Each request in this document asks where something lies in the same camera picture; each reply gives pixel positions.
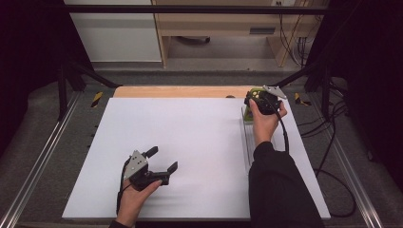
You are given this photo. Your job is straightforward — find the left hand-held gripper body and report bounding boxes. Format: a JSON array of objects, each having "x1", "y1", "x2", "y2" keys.
[{"x1": 122, "y1": 149, "x2": 171, "y2": 193}]

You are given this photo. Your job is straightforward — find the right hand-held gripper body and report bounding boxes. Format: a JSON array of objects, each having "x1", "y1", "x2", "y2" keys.
[{"x1": 251, "y1": 84, "x2": 288, "y2": 116}]

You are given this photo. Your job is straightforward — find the clear plastic packaging box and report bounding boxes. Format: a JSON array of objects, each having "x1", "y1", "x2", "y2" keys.
[{"x1": 239, "y1": 105, "x2": 280, "y2": 176}]

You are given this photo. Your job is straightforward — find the person's right hand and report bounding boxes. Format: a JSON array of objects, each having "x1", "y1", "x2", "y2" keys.
[{"x1": 248, "y1": 97, "x2": 289, "y2": 148}]

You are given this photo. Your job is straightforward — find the person's left hand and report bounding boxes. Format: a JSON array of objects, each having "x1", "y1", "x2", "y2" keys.
[{"x1": 115, "y1": 179, "x2": 163, "y2": 228}]

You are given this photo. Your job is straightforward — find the yellow black floor tape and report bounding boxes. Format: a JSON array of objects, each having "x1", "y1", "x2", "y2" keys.
[
  {"x1": 294, "y1": 91, "x2": 313, "y2": 107},
  {"x1": 90, "y1": 91, "x2": 105, "y2": 109}
]

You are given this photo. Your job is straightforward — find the white table mat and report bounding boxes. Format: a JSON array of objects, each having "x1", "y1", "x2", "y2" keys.
[{"x1": 61, "y1": 97, "x2": 332, "y2": 220}]

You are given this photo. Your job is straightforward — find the wooden table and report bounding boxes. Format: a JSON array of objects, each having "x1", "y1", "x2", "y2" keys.
[{"x1": 112, "y1": 85, "x2": 264, "y2": 100}]

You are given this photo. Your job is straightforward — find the light wooden desk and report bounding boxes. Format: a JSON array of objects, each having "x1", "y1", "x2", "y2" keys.
[{"x1": 151, "y1": 0, "x2": 329, "y2": 68}]

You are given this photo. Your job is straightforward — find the black curtain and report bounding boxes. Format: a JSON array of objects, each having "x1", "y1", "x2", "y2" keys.
[
  {"x1": 0, "y1": 0, "x2": 93, "y2": 151},
  {"x1": 312, "y1": 0, "x2": 403, "y2": 183}
]

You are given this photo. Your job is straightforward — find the white cabinet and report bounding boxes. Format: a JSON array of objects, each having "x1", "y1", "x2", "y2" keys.
[{"x1": 64, "y1": 0, "x2": 163, "y2": 63}]

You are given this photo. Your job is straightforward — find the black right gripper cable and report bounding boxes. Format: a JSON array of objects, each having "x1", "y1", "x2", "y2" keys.
[{"x1": 265, "y1": 96, "x2": 357, "y2": 219}]

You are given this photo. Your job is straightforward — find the black metal frame stand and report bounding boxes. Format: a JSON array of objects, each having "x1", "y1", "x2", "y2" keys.
[
  {"x1": 271, "y1": 59, "x2": 335, "y2": 119},
  {"x1": 57, "y1": 59, "x2": 122, "y2": 121}
]

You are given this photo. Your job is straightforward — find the black floor cables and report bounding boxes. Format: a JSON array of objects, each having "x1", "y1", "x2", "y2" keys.
[{"x1": 298, "y1": 80, "x2": 350, "y2": 179}]

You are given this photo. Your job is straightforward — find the hanging desk cables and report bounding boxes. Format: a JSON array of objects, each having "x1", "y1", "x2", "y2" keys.
[{"x1": 278, "y1": 1, "x2": 311, "y2": 67}]

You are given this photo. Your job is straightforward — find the aluminium rail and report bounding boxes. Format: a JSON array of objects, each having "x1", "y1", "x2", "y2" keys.
[
  {"x1": 0, "y1": 90, "x2": 83, "y2": 228},
  {"x1": 308, "y1": 92, "x2": 385, "y2": 228}
]

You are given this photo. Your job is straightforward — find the black horizontal frame bar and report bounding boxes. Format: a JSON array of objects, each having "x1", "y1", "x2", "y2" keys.
[{"x1": 65, "y1": 4, "x2": 329, "y2": 16}]

